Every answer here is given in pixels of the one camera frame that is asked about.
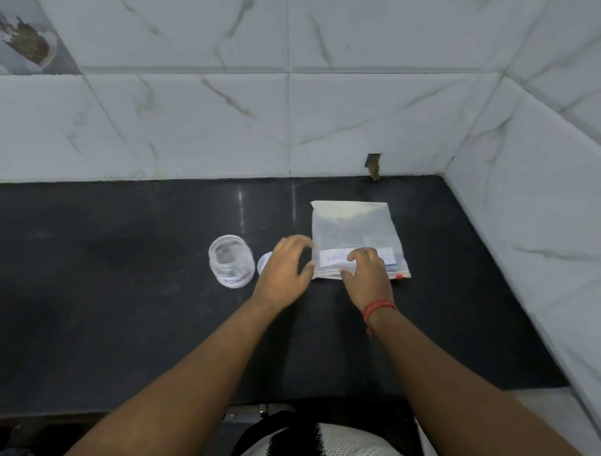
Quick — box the clear milk powder zip bag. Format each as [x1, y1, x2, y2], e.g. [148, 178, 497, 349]
[309, 200, 412, 281]

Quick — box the small clear plastic jar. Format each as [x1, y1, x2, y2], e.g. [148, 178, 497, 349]
[208, 234, 256, 289]

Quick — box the white and black mesh shirt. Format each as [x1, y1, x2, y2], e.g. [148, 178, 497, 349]
[230, 411, 438, 456]

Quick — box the person's left hand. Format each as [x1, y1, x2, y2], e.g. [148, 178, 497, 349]
[252, 234, 316, 314]

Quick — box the red thread wristband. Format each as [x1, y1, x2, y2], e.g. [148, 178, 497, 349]
[362, 296, 399, 337]

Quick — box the person's right forearm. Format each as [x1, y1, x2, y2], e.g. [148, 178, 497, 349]
[368, 305, 583, 456]

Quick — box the person's left forearm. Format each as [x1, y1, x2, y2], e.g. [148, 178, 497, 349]
[65, 298, 287, 456]

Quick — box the person's right hand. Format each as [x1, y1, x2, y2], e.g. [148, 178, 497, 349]
[339, 247, 395, 313]

